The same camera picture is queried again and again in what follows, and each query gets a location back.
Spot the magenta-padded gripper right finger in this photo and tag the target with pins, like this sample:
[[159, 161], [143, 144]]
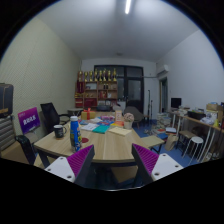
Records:
[[165, 165]]

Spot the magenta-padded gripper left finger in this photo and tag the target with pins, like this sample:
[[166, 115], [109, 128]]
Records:
[[60, 166]]

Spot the blue drink bottle white cap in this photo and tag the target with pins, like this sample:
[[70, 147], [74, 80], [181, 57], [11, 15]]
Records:
[[75, 133]]

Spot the black mug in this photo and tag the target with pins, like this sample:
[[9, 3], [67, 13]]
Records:
[[59, 131]]

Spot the flat round red coaster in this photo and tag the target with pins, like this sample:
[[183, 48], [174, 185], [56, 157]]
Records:
[[85, 140]]

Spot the white round stool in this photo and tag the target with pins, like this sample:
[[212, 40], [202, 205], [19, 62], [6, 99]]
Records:
[[195, 140]]

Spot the black chair backrest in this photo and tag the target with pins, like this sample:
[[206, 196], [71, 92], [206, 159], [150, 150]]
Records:
[[25, 146]]

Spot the black office chair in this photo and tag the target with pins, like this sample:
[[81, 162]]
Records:
[[50, 115]]

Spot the teal book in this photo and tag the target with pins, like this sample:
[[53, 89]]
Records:
[[101, 129]]

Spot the purple sign board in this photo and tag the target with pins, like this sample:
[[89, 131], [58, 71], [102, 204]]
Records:
[[29, 120]]

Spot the long cluttered side desk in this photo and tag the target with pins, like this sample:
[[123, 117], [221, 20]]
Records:
[[200, 121]]

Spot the pale yellow notebook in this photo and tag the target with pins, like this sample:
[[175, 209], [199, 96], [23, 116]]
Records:
[[120, 131]]

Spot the small round side table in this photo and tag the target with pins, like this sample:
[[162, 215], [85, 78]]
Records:
[[75, 111]]

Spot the grey armchair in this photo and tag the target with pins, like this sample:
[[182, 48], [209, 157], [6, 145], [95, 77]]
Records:
[[135, 115]]

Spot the pink flowers in white pot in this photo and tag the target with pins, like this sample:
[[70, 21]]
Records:
[[128, 119]]

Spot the yellow gift box red ribbon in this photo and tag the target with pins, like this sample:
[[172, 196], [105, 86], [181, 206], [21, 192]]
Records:
[[88, 114]]

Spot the black tripod stand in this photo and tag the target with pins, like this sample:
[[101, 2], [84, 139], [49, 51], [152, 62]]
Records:
[[150, 106]]

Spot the orange book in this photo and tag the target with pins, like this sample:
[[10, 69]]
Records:
[[117, 124]]

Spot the blue printed book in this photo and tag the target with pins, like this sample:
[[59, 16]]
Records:
[[105, 122]]

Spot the computer monitor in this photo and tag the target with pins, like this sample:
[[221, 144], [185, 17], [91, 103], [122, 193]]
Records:
[[176, 102]]

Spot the small standing card box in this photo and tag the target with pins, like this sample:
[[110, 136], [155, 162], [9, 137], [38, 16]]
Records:
[[119, 116]]

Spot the pink package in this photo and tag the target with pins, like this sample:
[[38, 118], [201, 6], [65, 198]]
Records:
[[107, 118]]

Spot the wooden shelf unit with trophies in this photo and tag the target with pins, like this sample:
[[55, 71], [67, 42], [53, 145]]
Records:
[[96, 95]]

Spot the black framed glass door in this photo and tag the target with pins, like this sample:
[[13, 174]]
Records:
[[133, 88]]

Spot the white wall air conditioner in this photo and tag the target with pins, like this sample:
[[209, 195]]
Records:
[[163, 69]]

